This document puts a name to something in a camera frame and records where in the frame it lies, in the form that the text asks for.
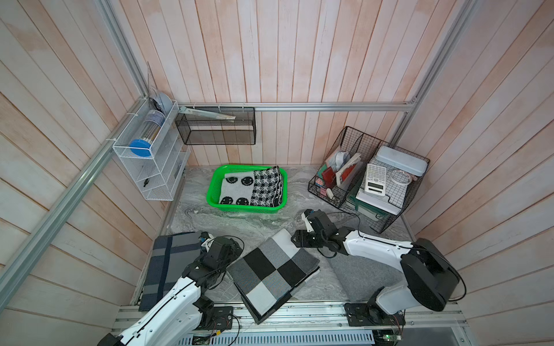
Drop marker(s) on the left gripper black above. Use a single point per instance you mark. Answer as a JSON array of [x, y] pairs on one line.
[[233, 255]]

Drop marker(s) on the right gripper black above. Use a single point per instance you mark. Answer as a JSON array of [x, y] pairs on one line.
[[300, 238]]

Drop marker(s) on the grey black checkered scarf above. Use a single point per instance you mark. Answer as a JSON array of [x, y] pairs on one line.
[[267, 277]]

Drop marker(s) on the plain grey scarf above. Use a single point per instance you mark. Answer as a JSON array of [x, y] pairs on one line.
[[361, 277]]

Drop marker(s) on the green plastic basket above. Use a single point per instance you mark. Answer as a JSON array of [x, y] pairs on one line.
[[216, 184]]

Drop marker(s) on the black white smiley scarf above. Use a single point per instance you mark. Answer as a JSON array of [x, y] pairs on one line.
[[263, 188]]

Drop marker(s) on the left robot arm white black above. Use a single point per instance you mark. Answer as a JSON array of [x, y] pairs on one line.
[[184, 308]]

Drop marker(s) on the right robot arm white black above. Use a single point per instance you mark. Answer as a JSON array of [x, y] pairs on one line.
[[429, 278]]

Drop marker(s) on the navy grey plaid scarf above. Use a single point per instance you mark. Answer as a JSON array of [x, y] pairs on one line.
[[170, 256]]

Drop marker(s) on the grey ruler in basket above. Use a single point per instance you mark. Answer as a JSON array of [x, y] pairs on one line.
[[206, 114]]

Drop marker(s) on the red booklet in organizer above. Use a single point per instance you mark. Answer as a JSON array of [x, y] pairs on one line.
[[341, 178]]

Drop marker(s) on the white calculator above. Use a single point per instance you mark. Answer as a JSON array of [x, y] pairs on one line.
[[375, 180]]

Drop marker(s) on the white tape roll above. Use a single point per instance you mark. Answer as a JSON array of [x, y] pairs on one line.
[[400, 177]]

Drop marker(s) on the white rectangular plastic box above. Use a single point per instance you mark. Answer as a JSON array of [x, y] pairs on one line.
[[402, 161]]

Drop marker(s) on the clear tube blue cap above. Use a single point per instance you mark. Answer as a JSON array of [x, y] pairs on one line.
[[142, 144]]

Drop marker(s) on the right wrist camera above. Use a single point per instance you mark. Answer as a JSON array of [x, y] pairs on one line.
[[306, 219]]

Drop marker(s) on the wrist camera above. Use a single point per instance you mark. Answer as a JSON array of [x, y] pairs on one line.
[[306, 219], [205, 240]]

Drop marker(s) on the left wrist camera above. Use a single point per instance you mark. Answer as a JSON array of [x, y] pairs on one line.
[[205, 240]]

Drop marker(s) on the black wire desk organizer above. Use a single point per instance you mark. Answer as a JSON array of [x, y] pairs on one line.
[[378, 212]]

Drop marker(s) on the aluminium mounting rail base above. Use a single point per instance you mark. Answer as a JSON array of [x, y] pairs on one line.
[[326, 323]]

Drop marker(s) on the black mesh wall basket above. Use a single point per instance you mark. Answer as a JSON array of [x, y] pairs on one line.
[[196, 130]]

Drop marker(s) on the white wire wall shelf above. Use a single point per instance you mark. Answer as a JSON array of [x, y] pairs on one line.
[[152, 151]]

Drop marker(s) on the horizontal aluminium wall bar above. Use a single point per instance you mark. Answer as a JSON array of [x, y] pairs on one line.
[[308, 106]]

